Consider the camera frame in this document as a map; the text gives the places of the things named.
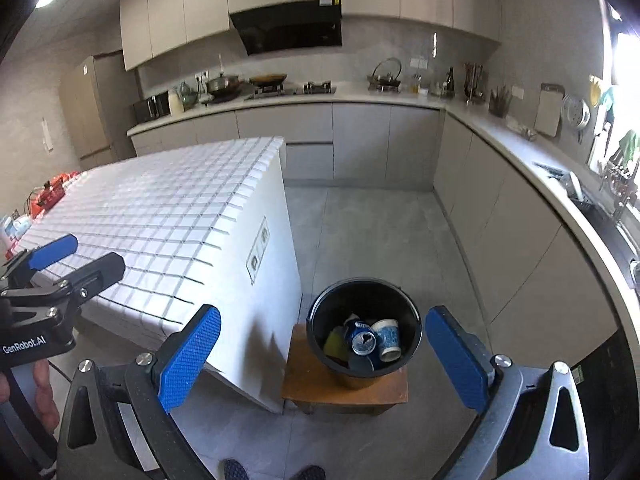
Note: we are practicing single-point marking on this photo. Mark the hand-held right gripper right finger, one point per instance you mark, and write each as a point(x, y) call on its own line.
point(457, 360)

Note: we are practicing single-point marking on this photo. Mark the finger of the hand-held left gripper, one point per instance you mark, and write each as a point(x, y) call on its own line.
point(52, 250)
point(95, 272)

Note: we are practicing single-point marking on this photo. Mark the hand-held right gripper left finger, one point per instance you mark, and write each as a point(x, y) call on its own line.
point(192, 360)

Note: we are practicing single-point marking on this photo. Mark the blue white paper cup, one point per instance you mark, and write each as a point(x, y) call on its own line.
point(387, 340)

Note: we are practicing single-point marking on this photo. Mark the blue soda can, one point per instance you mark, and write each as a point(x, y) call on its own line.
point(362, 342)

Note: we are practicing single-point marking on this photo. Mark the black bucket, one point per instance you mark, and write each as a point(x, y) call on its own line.
point(350, 380)

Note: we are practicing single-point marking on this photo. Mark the yellow sponge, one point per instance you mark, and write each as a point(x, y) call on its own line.
point(334, 342)

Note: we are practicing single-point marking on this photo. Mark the person's left hand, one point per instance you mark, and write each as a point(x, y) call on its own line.
point(42, 395)

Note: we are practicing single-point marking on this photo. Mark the white blue container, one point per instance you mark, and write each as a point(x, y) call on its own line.
point(15, 232)

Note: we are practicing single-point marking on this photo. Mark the white checkered table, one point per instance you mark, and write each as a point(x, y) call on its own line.
point(150, 210)

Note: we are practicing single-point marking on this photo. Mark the person's left shoe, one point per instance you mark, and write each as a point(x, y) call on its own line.
point(236, 471)

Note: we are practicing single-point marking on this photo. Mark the person's shoe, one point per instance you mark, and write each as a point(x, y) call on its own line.
point(309, 474)
point(236, 471)

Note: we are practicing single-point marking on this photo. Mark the wooden stool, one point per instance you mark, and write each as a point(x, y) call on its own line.
point(310, 385)

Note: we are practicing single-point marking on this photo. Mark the white socket panel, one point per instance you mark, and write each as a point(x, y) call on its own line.
point(257, 252)

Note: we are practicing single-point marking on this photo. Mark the beige refrigerator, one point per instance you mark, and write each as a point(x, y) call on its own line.
point(95, 110)

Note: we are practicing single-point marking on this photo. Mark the person's right shoe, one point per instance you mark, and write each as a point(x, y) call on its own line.
point(309, 474)

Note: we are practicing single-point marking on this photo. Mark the black microwave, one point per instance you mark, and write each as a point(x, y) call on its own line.
point(150, 108)

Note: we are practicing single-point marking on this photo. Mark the white jug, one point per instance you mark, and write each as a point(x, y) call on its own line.
point(175, 103)

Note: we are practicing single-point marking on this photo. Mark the green glass jar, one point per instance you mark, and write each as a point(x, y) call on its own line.
point(188, 97)

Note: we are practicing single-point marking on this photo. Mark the kitchen sink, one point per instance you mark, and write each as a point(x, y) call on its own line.
point(607, 230)

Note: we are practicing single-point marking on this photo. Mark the wok with lid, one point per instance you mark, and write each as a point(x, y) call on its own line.
point(222, 85)

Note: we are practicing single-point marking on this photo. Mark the grey kitchen counter cabinets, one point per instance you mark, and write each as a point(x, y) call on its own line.
point(370, 140)

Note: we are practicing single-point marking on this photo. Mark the dish drying rack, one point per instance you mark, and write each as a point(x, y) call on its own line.
point(620, 180)

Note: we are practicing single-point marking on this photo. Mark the black utensil holder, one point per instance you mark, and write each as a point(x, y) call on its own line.
point(499, 106)

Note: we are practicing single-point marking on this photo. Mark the beige upper cabinets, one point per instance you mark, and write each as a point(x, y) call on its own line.
point(170, 20)

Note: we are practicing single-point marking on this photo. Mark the frying pan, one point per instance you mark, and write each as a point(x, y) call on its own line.
point(267, 79)

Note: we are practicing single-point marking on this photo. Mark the white cutting board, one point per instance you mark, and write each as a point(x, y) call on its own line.
point(548, 110)

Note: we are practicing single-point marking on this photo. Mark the round metal steamer plate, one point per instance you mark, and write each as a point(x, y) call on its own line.
point(576, 112)

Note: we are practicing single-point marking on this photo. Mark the dark glass bottle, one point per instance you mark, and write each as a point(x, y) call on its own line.
point(448, 85)

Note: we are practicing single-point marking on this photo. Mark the hanging utensil rack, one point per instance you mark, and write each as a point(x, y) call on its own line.
point(474, 85)

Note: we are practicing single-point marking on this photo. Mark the yellow oil bottle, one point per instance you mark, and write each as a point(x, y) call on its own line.
point(417, 86)

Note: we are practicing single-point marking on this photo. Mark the black gas stove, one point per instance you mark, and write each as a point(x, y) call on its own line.
point(310, 89)

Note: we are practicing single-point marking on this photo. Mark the hanging yellow cloth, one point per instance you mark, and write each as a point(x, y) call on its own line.
point(595, 91)

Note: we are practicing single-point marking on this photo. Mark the black range hood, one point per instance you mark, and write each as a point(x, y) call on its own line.
point(290, 30)

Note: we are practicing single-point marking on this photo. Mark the bright window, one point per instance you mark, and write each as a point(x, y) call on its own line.
point(625, 85)

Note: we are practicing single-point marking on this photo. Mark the white wall panel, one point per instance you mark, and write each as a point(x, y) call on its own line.
point(47, 134)

